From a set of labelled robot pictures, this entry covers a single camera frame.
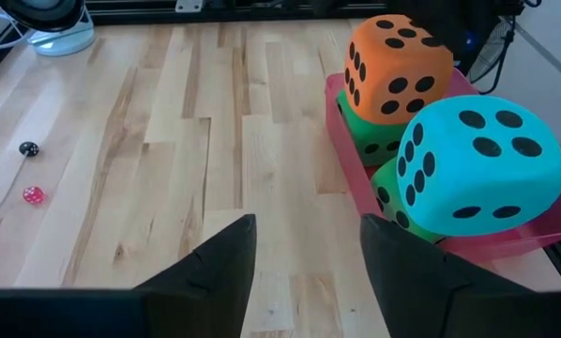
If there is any black desk fan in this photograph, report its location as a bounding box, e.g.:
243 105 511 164
465 16 519 95

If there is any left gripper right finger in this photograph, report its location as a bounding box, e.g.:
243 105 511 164
359 213 538 338

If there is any green foam die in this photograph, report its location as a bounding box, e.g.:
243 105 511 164
370 157 446 243
335 88 411 168

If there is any white bullet camera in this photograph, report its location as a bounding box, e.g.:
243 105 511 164
0 0 97 57

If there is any small black die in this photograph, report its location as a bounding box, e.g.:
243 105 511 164
18 140 40 158

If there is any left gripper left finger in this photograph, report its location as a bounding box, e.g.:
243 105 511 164
132 213 259 338

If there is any pink plastic tray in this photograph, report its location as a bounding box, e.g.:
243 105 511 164
325 68 561 264

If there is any silver corner bracket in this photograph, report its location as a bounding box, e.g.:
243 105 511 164
175 0 205 13

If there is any white camera cable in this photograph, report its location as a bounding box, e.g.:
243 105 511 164
0 4 38 51

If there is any cyan foam die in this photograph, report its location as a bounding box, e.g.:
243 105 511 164
395 95 561 238

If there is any small red die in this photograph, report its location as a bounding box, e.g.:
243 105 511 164
22 186 45 205

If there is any orange foam die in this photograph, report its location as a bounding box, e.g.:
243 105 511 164
343 13 455 126

